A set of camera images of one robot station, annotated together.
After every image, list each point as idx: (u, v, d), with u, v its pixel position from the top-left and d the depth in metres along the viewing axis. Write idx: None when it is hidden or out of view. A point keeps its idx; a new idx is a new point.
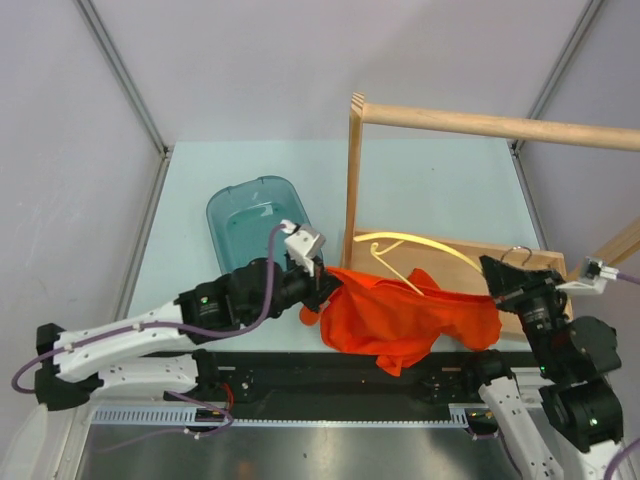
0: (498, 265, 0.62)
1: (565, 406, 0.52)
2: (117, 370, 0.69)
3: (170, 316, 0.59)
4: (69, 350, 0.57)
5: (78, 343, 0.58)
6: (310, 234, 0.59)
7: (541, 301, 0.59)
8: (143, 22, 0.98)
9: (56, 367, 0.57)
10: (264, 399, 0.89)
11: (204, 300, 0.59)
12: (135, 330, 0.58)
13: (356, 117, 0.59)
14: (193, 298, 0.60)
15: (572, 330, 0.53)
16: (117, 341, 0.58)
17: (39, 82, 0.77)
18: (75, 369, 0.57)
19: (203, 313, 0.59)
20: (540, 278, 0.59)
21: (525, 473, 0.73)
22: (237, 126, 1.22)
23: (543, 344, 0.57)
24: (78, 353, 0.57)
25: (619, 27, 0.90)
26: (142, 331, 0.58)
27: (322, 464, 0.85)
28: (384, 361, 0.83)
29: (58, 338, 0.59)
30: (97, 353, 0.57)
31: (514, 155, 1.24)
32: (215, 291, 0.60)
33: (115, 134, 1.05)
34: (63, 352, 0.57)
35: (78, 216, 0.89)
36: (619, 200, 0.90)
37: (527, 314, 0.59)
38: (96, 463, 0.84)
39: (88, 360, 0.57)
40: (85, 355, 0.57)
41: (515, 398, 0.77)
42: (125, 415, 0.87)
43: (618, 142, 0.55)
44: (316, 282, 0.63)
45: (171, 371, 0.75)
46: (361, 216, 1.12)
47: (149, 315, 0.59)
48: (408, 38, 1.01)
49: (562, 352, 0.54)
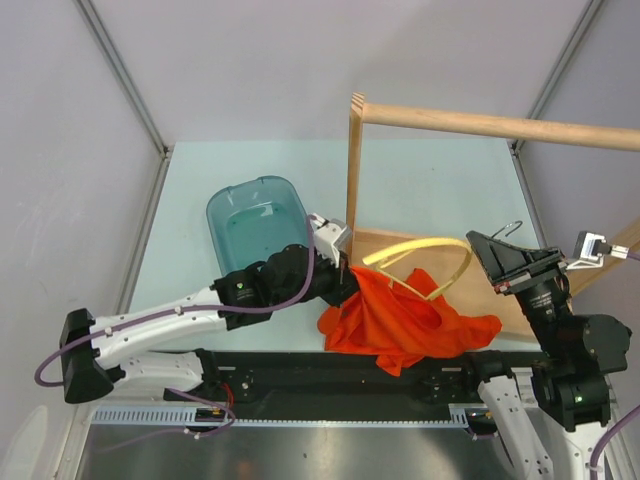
0: (491, 243, 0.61)
1: (554, 387, 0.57)
2: (136, 363, 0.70)
3: (207, 299, 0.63)
4: (109, 333, 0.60)
5: (117, 328, 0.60)
6: (338, 226, 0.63)
7: (545, 288, 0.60)
8: (144, 21, 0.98)
9: (95, 350, 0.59)
10: (264, 399, 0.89)
11: (240, 286, 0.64)
12: (175, 313, 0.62)
13: (356, 117, 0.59)
14: (229, 284, 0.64)
15: (586, 329, 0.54)
16: (158, 323, 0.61)
17: (39, 82, 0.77)
18: (116, 351, 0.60)
19: (240, 296, 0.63)
20: (547, 263, 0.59)
21: (519, 471, 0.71)
22: (237, 126, 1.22)
23: (549, 330, 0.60)
24: (119, 336, 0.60)
25: (619, 27, 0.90)
26: (182, 314, 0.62)
27: (322, 464, 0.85)
28: (384, 361, 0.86)
29: (93, 323, 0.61)
30: (137, 336, 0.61)
31: (514, 155, 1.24)
32: (248, 277, 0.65)
33: (116, 134, 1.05)
34: (101, 337, 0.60)
35: (78, 216, 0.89)
36: (619, 200, 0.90)
37: (534, 300, 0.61)
38: (96, 463, 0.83)
39: (129, 343, 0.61)
40: (126, 338, 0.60)
41: (514, 397, 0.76)
42: (125, 415, 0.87)
43: (619, 141, 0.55)
44: (340, 276, 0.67)
45: (181, 366, 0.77)
46: (361, 216, 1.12)
47: (186, 300, 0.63)
48: (408, 37, 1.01)
49: (567, 342, 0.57)
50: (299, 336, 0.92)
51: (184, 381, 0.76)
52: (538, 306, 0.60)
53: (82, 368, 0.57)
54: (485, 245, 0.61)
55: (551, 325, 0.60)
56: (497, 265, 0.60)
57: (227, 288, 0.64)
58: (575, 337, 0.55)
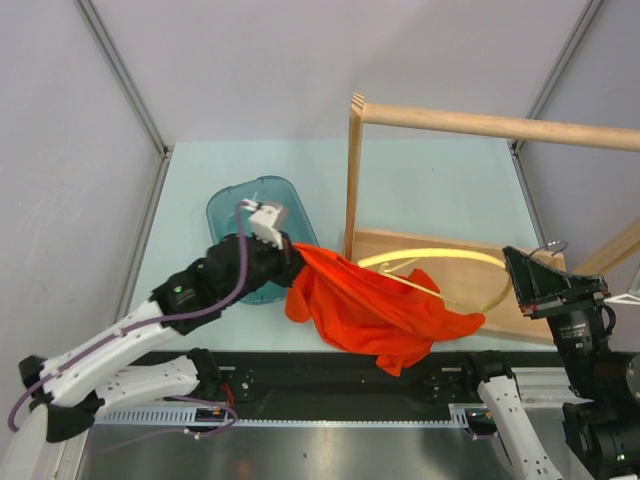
0: (528, 264, 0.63)
1: (591, 436, 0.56)
2: (115, 386, 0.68)
3: (145, 314, 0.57)
4: (57, 374, 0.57)
5: (65, 367, 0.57)
6: (273, 207, 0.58)
7: (582, 318, 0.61)
8: (143, 22, 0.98)
9: (49, 394, 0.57)
10: (264, 399, 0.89)
11: (178, 289, 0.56)
12: (117, 337, 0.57)
13: (356, 117, 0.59)
14: (166, 290, 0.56)
15: (630, 369, 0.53)
16: (103, 352, 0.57)
17: (39, 82, 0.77)
18: (71, 389, 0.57)
19: (179, 301, 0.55)
20: (582, 291, 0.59)
21: (518, 471, 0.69)
22: (237, 126, 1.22)
23: (583, 365, 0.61)
24: (66, 375, 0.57)
25: (618, 27, 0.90)
26: (125, 336, 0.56)
27: (322, 464, 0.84)
28: (384, 361, 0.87)
29: (43, 366, 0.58)
30: (85, 371, 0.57)
31: (514, 155, 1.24)
32: (187, 278, 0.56)
33: (116, 134, 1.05)
34: (52, 380, 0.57)
35: (78, 216, 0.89)
36: (619, 200, 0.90)
37: (567, 329, 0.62)
38: (96, 463, 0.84)
39: (81, 378, 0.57)
40: (75, 376, 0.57)
41: (514, 397, 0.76)
42: (126, 415, 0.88)
43: (618, 141, 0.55)
44: (286, 256, 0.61)
45: (170, 374, 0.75)
46: (361, 216, 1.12)
47: (127, 319, 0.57)
48: (407, 38, 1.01)
49: (605, 385, 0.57)
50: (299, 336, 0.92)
51: (177, 387, 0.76)
52: (570, 337, 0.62)
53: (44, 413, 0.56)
54: (519, 265, 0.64)
55: (586, 358, 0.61)
56: (529, 288, 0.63)
57: (165, 296, 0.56)
58: (615, 380, 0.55)
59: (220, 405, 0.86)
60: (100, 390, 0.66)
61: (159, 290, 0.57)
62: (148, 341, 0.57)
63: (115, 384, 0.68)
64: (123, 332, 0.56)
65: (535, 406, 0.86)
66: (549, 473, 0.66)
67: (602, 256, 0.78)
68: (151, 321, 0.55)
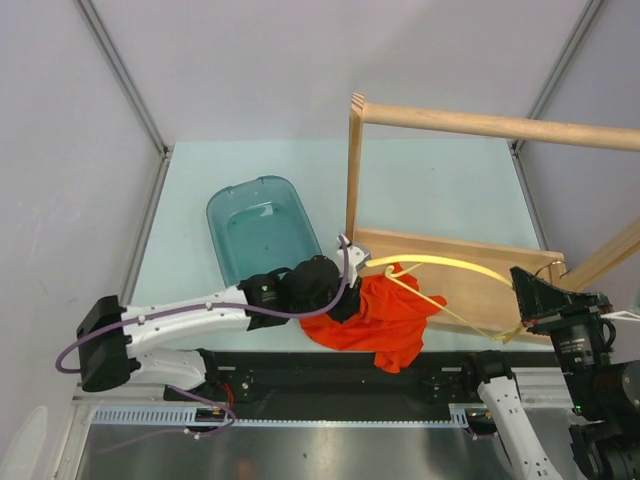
0: (533, 280, 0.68)
1: (600, 454, 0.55)
2: (151, 356, 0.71)
3: (234, 297, 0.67)
4: (141, 321, 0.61)
5: (150, 316, 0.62)
6: (362, 250, 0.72)
7: (582, 332, 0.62)
8: (143, 21, 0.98)
9: (126, 337, 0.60)
10: (265, 399, 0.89)
11: (264, 289, 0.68)
12: (206, 308, 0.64)
13: (356, 117, 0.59)
14: (254, 286, 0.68)
15: (626, 377, 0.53)
16: (188, 316, 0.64)
17: (38, 82, 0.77)
18: (147, 340, 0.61)
19: (265, 298, 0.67)
20: (580, 304, 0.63)
21: (519, 472, 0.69)
22: (237, 126, 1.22)
23: (585, 379, 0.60)
24: (148, 326, 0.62)
25: (618, 27, 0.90)
26: (211, 310, 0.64)
27: (322, 464, 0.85)
28: (380, 361, 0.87)
29: (125, 309, 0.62)
30: (167, 326, 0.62)
31: (514, 155, 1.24)
32: (271, 281, 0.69)
33: (116, 134, 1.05)
34: (133, 324, 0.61)
35: (78, 216, 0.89)
36: (618, 201, 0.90)
37: (567, 345, 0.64)
38: (96, 464, 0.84)
39: (161, 332, 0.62)
40: (156, 328, 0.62)
41: (514, 398, 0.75)
42: (125, 415, 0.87)
43: (619, 141, 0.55)
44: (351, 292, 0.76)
45: (187, 364, 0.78)
46: (361, 216, 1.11)
47: (214, 297, 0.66)
48: (407, 38, 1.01)
49: (607, 396, 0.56)
50: (299, 336, 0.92)
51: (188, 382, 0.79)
52: (571, 351, 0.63)
53: (112, 354, 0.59)
54: (526, 282, 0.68)
55: (589, 372, 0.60)
56: (531, 303, 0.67)
57: (253, 290, 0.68)
58: (613, 388, 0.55)
59: (220, 405, 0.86)
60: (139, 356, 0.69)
61: (248, 284, 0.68)
62: (226, 321, 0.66)
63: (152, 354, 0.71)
64: (214, 305, 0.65)
65: (535, 406, 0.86)
66: (550, 474, 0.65)
67: (602, 256, 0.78)
68: (239, 306, 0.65)
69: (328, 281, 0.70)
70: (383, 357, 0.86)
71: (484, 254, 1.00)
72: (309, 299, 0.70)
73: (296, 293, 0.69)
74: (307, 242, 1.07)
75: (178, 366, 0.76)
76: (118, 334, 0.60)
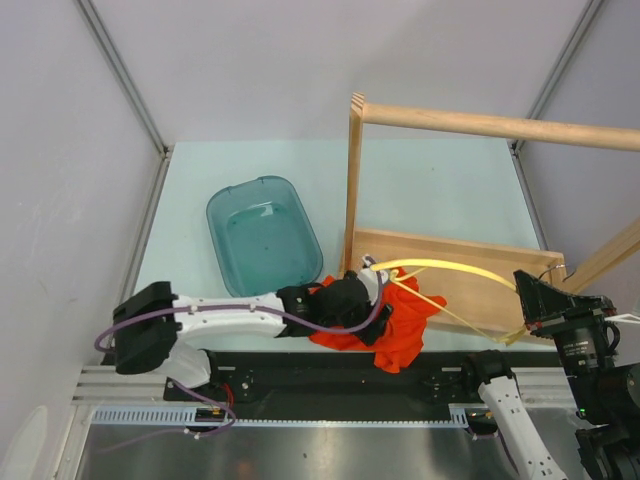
0: (536, 283, 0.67)
1: (609, 459, 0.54)
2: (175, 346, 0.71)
3: (273, 303, 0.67)
4: (192, 310, 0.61)
5: (199, 307, 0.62)
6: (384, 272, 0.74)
7: (585, 335, 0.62)
8: (143, 21, 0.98)
9: (177, 323, 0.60)
10: (264, 399, 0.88)
11: (299, 300, 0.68)
12: (250, 308, 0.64)
13: (356, 117, 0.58)
14: (290, 295, 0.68)
15: (631, 379, 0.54)
16: (232, 314, 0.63)
17: (38, 83, 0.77)
18: (195, 330, 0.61)
19: (299, 309, 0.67)
20: (584, 307, 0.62)
21: (524, 473, 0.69)
22: (237, 126, 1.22)
23: (589, 382, 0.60)
24: (197, 317, 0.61)
25: (618, 27, 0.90)
26: (253, 312, 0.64)
27: (322, 464, 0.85)
28: (380, 360, 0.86)
29: (176, 297, 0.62)
30: (214, 320, 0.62)
31: (514, 155, 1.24)
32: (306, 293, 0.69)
33: (116, 134, 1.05)
34: (184, 312, 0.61)
35: (78, 216, 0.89)
36: (618, 200, 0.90)
37: (570, 347, 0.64)
38: (96, 464, 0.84)
39: (208, 325, 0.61)
40: (204, 320, 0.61)
41: (515, 398, 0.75)
42: (125, 415, 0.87)
43: (619, 141, 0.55)
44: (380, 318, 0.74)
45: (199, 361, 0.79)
46: (361, 216, 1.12)
47: (256, 299, 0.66)
48: (407, 38, 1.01)
49: (611, 400, 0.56)
50: None
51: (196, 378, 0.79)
52: (574, 354, 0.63)
53: (162, 338, 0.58)
54: (528, 284, 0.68)
55: (592, 374, 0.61)
56: (535, 306, 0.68)
57: (289, 300, 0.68)
58: (618, 392, 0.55)
59: (220, 405, 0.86)
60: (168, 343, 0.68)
61: (285, 293, 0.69)
62: (264, 325, 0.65)
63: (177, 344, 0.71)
64: (257, 307, 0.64)
65: (535, 406, 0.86)
66: (554, 473, 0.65)
67: (602, 256, 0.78)
68: (277, 312, 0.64)
69: (360, 300, 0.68)
70: (384, 358, 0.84)
71: (484, 254, 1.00)
72: (340, 315, 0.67)
73: (326, 309, 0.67)
74: (308, 242, 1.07)
75: (190, 361, 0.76)
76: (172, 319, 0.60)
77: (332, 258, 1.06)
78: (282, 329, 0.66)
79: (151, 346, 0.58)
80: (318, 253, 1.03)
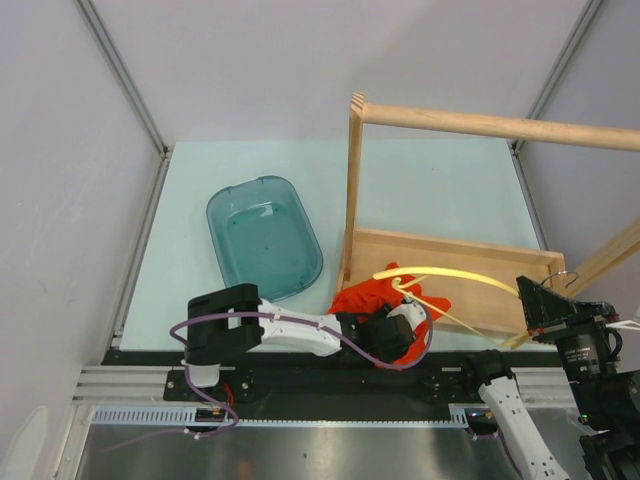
0: (538, 290, 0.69)
1: (614, 466, 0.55)
2: None
3: (332, 325, 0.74)
4: (275, 317, 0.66)
5: (281, 317, 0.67)
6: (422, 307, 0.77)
7: (588, 341, 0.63)
8: (143, 21, 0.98)
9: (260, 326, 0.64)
10: (264, 399, 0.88)
11: (352, 327, 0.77)
12: (319, 327, 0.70)
13: (355, 117, 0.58)
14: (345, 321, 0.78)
15: (633, 387, 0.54)
16: (302, 328, 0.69)
17: (37, 82, 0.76)
18: (273, 338, 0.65)
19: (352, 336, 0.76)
20: (586, 314, 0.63)
21: (526, 474, 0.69)
22: (236, 127, 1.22)
23: (590, 387, 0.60)
24: (276, 323, 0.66)
25: (618, 27, 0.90)
26: (319, 331, 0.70)
27: (322, 464, 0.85)
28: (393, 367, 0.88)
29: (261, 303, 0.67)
30: (289, 331, 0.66)
31: (514, 155, 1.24)
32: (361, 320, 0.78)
33: (116, 135, 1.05)
34: (267, 318, 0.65)
35: (78, 215, 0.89)
36: (618, 200, 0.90)
37: (572, 352, 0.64)
38: (96, 464, 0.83)
39: (284, 334, 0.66)
40: (281, 329, 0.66)
41: (515, 399, 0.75)
42: (126, 415, 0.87)
43: (619, 142, 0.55)
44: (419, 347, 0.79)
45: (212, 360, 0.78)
46: (361, 216, 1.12)
47: (322, 319, 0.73)
48: (407, 38, 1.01)
49: (614, 406, 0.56)
50: None
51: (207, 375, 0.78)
52: (576, 359, 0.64)
53: (243, 341, 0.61)
54: (531, 291, 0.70)
55: (593, 380, 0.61)
56: (536, 311, 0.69)
57: (346, 325, 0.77)
58: (621, 398, 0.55)
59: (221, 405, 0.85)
60: None
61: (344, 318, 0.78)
62: (323, 346, 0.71)
63: None
64: (322, 327, 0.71)
65: (535, 406, 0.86)
66: (557, 473, 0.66)
67: (602, 256, 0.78)
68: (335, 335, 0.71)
69: (404, 337, 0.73)
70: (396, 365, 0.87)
71: (484, 254, 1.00)
72: (383, 349, 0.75)
73: (376, 343, 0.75)
74: (308, 242, 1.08)
75: None
76: (254, 322, 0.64)
77: (332, 258, 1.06)
78: (335, 350, 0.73)
79: (228, 343, 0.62)
80: (318, 253, 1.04)
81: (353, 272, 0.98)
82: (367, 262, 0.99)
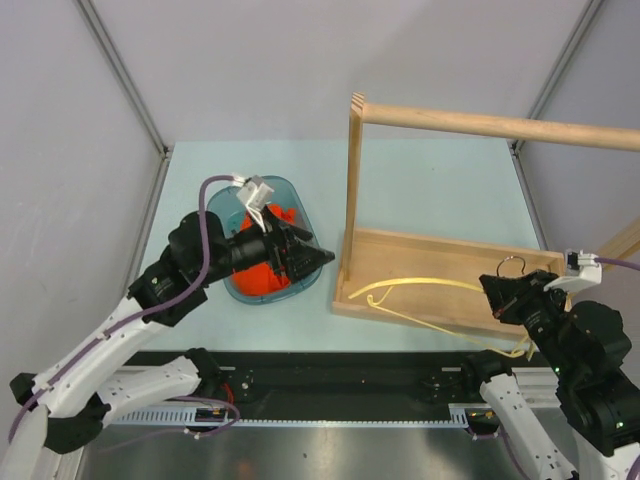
0: (497, 280, 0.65)
1: (586, 405, 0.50)
2: (119, 391, 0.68)
3: (126, 311, 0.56)
4: (49, 387, 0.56)
5: (54, 379, 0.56)
6: (255, 184, 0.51)
7: (539, 305, 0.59)
8: (142, 19, 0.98)
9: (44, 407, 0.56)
10: (264, 399, 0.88)
11: (154, 280, 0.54)
12: (102, 340, 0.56)
13: (356, 117, 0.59)
14: (142, 286, 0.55)
15: (574, 314, 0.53)
16: (90, 358, 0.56)
17: (37, 83, 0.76)
18: (69, 397, 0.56)
19: (159, 291, 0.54)
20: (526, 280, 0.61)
21: (532, 469, 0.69)
22: (237, 126, 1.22)
23: (552, 341, 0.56)
24: (59, 386, 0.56)
25: (618, 27, 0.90)
26: (110, 338, 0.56)
27: (322, 464, 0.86)
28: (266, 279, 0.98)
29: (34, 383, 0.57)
30: (76, 379, 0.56)
31: (514, 155, 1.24)
32: (162, 268, 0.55)
33: (115, 134, 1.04)
34: (45, 393, 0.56)
35: (77, 214, 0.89)
36: (619, 200, 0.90)
37: (529, 319, 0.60)
38: (98, 464, 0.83)
39: (76, 386, 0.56)
40: (67, 386, 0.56)
41: (515, 394, 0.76)
42: (134, 415, 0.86)
43: (619, 142, 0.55)
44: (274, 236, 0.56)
45: (171, 375, 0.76)
46: (361, 216, 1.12)
47: (109, 320, 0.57)
48: (407, 37, 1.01)
49: (573, 344, 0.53)
50: (301, 335, 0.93)
51: (186, 383, 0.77)
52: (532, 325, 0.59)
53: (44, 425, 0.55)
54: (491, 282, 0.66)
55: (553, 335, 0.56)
56: (496, 297, 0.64)
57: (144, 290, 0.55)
58: (574, 332, 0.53)
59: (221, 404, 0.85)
60: (102, 394, 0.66)
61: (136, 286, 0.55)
62: (135, 338, 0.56)
63: (118, 389, 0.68)
64: (106, 332, 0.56)
65: (535, 406, 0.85)
66: (562, 464, 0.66)
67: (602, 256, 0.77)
68: (133, 318, 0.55)
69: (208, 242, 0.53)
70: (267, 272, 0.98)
71: (485, 254, 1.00)
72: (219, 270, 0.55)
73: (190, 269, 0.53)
74: None
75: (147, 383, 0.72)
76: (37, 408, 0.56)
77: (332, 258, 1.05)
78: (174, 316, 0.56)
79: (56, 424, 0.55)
80: None
81: (353, 273, 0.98)
82: (369, 262, 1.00)
